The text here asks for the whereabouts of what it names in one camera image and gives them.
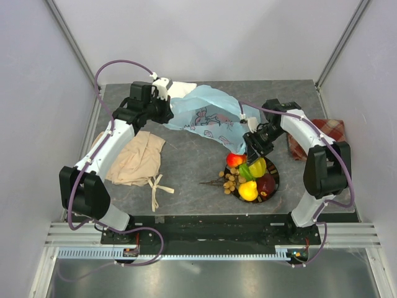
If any white folded cloth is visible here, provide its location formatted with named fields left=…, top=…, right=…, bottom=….
left=167, top=81, right=197, bottom=98

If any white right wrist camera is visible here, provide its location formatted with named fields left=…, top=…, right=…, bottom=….
left=240, top=114, right=259, bottom=133

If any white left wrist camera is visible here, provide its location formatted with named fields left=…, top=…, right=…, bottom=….
left=150, top=72, right=173, bottom=101

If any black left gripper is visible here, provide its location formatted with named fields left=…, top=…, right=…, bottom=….
left=144, top=93, right=174, bottom=125

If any red plaid cloth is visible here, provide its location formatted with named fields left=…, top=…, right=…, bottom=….
left=287, top=119, right=346, bottom=161

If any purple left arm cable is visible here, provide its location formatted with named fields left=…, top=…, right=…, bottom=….
left=66, top=59, right=156, bottom=231

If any red yellow fake peach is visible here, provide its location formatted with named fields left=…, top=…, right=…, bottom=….
left=226, top=153, right=247, bottom=168

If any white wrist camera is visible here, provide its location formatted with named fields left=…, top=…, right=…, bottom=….
left=150, top=72, right=173, bottom=101
left=240, top=114, right=259, bottom=133

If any dark red fake apple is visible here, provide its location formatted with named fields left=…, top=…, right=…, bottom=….
left=256, top=173, right=275, bottom=198

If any beige crumpled cloth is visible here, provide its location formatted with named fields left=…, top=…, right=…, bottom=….
left=105, top=131, right=174, bottom=212

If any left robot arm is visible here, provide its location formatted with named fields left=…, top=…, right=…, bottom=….
left=59, top=78, right=174, bottom=244

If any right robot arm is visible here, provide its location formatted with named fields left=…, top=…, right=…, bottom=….
left=240, top=99, right=354, bottom=245

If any yellow fake star fruit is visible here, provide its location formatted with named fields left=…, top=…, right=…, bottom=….
left=248, top=158, right=267, bottom=178

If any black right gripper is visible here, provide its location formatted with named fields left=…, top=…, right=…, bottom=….
left=243, top=124, right=286, bottom=166

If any yellow fake pear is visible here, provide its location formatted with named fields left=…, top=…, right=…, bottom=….
left=238, top=181, right=259, bottom=202

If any aluminium frame rail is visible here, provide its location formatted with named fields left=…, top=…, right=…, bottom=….
left=44, top=223, right=381, bottom=248

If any yellow fake berry bunch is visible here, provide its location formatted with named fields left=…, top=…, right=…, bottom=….
left=200, top=168, right=239, bottom=194

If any dark rimmed beige plate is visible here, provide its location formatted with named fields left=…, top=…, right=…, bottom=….
left=225, top=158, right=279, bottom=204

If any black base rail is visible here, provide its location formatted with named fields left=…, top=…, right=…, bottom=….
left=100, top=212, right=326, bottom=249

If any light blue plastic bag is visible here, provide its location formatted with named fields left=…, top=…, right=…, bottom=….
left=165, top=85, right=261, bottom=155

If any white slotted cable duct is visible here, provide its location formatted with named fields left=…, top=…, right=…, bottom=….
left=57, top=245, right=310, bottom=260

